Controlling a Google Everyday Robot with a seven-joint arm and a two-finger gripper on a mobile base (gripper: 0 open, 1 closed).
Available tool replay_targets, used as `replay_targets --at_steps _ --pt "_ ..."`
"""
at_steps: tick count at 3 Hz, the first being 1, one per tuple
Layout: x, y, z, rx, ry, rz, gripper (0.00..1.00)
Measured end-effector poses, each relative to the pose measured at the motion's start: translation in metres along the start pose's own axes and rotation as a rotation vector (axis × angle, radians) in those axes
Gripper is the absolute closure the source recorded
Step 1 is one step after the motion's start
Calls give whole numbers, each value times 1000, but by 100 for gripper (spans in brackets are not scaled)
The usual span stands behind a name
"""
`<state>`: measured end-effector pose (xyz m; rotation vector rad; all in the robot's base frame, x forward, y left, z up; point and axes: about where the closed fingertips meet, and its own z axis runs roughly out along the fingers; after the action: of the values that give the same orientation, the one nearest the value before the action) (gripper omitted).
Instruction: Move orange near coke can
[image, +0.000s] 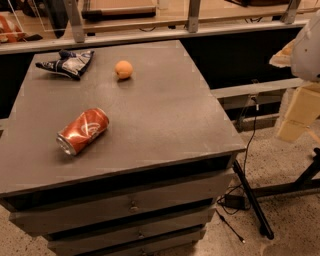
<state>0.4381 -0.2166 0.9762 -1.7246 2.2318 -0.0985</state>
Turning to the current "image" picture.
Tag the grey drawer cabinet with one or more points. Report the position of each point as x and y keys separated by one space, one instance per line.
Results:
x=164 y=125

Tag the red coke can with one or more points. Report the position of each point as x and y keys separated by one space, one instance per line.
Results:
x=79 y=133

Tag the blue crumpled chip bag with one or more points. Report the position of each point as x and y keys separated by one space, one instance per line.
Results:
x=70 y=64

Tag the drawer with knob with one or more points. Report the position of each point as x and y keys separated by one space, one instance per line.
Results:
x=134 y=229
x=43 y=220
x=148 y=246

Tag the dark flat board on shelf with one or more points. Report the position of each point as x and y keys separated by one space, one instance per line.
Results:
x=119 y=13

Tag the top drawer with knob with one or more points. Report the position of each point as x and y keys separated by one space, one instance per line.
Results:
x=43 y=220

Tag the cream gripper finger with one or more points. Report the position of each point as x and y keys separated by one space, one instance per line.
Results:
x=283 y=57
x=303 y=110

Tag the black power adapter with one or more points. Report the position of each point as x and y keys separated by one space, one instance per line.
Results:
x=235 y=202

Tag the middle drawer with knob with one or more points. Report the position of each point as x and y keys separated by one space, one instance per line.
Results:
x=134 y=229

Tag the orange white object on shelf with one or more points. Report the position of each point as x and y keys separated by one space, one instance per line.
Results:
x=10 y=32

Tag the bottom drawer with knob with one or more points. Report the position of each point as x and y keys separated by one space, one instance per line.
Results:
x=148 y=246

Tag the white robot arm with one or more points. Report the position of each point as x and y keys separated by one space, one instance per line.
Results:
x=302 y=55

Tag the black metal stand base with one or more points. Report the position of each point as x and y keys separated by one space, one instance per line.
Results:
x=306 y=181

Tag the orange fruit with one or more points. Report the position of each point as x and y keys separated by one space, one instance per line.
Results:
x=123 y=69

